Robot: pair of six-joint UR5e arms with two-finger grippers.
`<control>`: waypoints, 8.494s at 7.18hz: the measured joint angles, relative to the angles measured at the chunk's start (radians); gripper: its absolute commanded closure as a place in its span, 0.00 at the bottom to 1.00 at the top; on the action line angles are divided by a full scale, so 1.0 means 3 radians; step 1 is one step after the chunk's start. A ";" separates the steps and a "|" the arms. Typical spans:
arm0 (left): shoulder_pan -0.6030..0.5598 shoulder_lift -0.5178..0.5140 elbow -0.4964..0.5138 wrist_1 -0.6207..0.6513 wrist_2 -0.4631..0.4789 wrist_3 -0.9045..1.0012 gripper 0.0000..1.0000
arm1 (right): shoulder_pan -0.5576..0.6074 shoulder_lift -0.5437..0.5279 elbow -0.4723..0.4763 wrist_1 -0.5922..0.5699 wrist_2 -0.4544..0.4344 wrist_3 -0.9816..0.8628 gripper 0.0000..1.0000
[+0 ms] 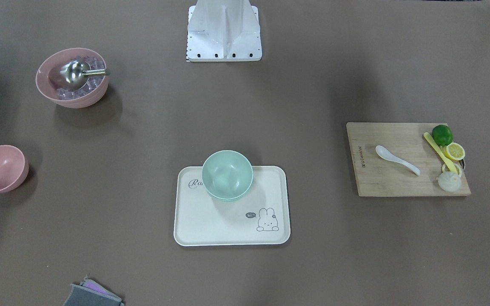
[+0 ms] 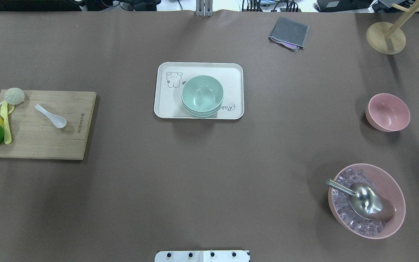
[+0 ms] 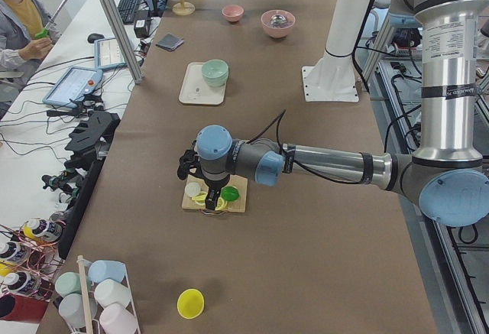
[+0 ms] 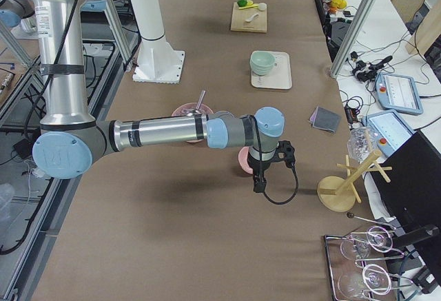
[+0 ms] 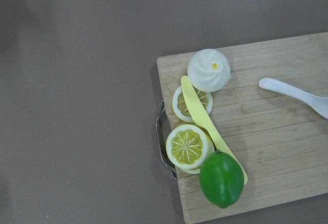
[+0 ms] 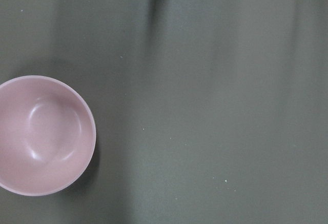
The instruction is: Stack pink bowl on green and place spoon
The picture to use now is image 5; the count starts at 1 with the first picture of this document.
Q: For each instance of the white plastic spoon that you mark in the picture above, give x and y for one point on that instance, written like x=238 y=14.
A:
x=317 y=103

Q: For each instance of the upper lemon slice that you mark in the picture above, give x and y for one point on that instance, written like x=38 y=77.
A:
x=180 y=107

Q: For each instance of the lemon slice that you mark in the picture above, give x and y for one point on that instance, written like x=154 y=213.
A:
x=187 y=147
x=180 y=107

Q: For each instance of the lower lemon slice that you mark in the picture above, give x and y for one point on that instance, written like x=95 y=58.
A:
x=187 y=147

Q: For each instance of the white toy steamed bun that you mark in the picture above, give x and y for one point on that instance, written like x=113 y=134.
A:
x=209 y=70

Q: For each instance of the green toy lime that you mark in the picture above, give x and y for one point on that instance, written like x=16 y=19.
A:
x=221 y=179

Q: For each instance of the bamboo cutting board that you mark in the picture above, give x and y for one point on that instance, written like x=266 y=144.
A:
x=280 y=141

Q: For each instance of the metal board handle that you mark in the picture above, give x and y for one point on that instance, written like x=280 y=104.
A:
x=160 y=138

